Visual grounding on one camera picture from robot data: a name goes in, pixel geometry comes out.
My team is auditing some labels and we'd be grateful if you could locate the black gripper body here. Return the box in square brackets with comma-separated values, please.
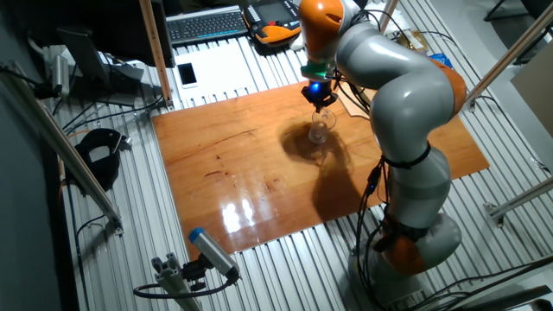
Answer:
[301, 79, 339, 107]

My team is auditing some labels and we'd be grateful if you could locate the white rounded lump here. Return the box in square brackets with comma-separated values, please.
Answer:
[288, 32, 306, 52]

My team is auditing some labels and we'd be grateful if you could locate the orange black teach pendant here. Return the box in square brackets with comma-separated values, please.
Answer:
[242, 0, 303, 46]

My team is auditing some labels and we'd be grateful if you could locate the white paper sheet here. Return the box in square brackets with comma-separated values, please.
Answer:
[172, 41, 260, 105]

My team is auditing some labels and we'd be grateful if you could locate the brown wooden board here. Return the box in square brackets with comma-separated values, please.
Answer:
[150, 79, 492, 262]

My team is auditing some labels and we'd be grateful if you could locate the white crumpled paper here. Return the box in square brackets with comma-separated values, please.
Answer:
[383, 4, 410, 38]

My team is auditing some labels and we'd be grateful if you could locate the yellow packet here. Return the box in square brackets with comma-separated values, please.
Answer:
[397, 29, 431, 55]

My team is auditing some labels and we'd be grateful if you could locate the blue tissue packet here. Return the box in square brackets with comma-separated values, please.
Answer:
[429, 52, 454, 69]

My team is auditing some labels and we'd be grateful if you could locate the white smartphone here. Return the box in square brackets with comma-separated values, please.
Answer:
[177, 62, 199, 90]

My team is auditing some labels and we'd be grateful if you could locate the black keyboard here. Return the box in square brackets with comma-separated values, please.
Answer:
[165, 5, 250, 48]

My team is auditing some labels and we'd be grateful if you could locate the beige flat panel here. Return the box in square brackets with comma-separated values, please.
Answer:
[510, 41, 553, 139]

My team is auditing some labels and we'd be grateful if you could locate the black monitor with stand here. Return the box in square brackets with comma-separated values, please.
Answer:
[25, 0, 176, 108]

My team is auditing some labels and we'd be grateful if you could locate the short aluminium profile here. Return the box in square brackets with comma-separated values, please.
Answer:
[150, 252, 204, 311]

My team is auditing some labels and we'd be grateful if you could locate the dark metal bar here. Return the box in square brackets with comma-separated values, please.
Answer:
[453, 284, 553, 311]

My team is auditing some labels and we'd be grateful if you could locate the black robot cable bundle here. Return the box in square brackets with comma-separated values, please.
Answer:
[332, 10, 459, 311]

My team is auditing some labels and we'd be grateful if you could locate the thin slanted frame post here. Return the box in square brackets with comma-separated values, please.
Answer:
[378, 0, 401, 34]

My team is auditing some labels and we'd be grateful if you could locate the wooden frame post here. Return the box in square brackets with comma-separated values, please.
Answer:
[137, 0, 175, 109]

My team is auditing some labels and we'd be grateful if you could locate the silver camera with blue cap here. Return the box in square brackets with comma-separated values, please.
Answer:
[188, 226, 241, 282]

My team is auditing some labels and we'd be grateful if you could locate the aluminium post with foot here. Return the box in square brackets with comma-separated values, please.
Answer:
[465, 2, 553, 113]

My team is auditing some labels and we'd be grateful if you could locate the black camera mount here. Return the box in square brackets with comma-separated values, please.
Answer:
[181, 254, 208, 291]

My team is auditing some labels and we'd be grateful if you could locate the aluminium beam with bracket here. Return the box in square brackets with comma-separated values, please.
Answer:
[483, 176, 553, 228]

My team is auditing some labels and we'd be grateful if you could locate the black camera cable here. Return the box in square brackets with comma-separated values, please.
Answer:
[132, 276, 239, 300]

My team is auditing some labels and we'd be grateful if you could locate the long aluminium frame beam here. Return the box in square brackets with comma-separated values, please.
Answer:
[0, 64, 125, 237]

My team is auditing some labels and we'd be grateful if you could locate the small silver camera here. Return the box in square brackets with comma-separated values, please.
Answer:
[50, 54, 71, 97]

